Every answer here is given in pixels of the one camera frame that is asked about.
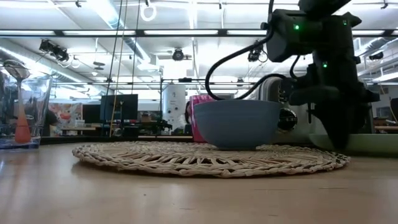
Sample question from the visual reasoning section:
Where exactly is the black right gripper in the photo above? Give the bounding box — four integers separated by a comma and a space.
289, 52, 381, 151

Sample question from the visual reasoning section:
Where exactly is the green plate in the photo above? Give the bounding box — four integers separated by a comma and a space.
309, 133, 398, 156

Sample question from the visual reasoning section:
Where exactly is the pink plastic cup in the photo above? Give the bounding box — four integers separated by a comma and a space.
187, 95, 215, 144

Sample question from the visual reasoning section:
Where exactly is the clear drinking glass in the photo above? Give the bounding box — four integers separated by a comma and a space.
0, 73, 53, 150

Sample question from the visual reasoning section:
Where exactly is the spoon with orange handle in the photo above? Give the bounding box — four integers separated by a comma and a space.
2, 59, 32, 144

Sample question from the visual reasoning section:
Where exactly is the silver four-slot toaster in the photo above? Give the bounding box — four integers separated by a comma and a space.
254, 77, 374, 144

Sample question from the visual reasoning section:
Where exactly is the blue bowl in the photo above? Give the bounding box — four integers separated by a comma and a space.
193, 100, 282, 151

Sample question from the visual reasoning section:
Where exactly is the white cylindrical tank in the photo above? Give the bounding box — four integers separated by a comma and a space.
162, 83, 187, 130

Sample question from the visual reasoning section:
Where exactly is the round woven placemat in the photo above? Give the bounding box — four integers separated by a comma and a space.
72, 140, 351, 179

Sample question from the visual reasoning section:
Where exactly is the black computer monitor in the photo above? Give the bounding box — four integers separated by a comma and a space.
99, 94, 139, 121

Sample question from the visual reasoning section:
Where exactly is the colourful picture board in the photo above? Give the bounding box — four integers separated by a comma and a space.
48, 102, 83, 136

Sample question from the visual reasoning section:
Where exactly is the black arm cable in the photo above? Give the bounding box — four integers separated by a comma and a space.
204, 29, 289, 101

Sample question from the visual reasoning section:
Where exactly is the black ceiling camera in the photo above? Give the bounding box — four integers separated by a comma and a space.
172, 48, 185, 62

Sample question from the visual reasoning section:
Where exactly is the yellow hanging cord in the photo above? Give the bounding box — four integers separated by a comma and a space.
109, 0, 129, 138

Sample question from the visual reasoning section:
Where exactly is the black metal table frame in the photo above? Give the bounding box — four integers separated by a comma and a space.
40, 136, 194, 146

